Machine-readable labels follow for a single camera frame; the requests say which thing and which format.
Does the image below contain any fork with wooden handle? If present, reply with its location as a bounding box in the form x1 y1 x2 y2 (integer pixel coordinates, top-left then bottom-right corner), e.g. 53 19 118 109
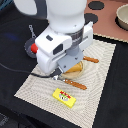
52 75 88 91

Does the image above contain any red toy tomato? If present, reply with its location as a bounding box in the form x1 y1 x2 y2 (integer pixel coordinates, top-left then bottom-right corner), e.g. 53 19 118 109
31 43 38 54

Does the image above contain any beige woven placemat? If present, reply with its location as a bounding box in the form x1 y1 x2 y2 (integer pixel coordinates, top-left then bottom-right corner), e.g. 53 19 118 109
15 40 116 128

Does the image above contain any yellow butter box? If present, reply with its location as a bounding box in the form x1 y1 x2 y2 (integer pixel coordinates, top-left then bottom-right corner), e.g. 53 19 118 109
52 88 76 108

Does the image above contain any black stove burner disc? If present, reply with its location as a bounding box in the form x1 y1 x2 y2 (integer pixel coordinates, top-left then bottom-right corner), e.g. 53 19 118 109
88 1 104 10
84 13 98 24

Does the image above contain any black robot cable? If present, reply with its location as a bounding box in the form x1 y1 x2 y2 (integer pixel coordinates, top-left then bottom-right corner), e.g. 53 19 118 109
0 61 56 80

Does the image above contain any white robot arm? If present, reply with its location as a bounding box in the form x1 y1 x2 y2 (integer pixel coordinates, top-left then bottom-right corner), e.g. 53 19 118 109
14 0 93 75

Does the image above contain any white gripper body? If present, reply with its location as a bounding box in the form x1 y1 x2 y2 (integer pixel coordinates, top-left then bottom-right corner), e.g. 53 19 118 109
35 22 93 75

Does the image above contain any round wooden plate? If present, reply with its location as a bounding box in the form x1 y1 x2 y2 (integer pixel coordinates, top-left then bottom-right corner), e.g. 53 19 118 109
62 61 84 79

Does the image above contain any beige bowl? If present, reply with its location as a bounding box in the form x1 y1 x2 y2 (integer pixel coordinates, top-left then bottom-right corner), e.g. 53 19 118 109
116 4 128 30

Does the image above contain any orange bread loaf toy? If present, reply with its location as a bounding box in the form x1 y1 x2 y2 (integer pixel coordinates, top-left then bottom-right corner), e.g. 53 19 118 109
66 62 82 73

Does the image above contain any small grey frying pan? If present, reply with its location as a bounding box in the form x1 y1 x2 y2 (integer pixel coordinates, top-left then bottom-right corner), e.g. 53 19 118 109
24 25 36 58

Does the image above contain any knife with wooden handle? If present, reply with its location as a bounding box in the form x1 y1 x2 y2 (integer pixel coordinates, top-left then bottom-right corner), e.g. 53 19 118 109
83 56 99 63

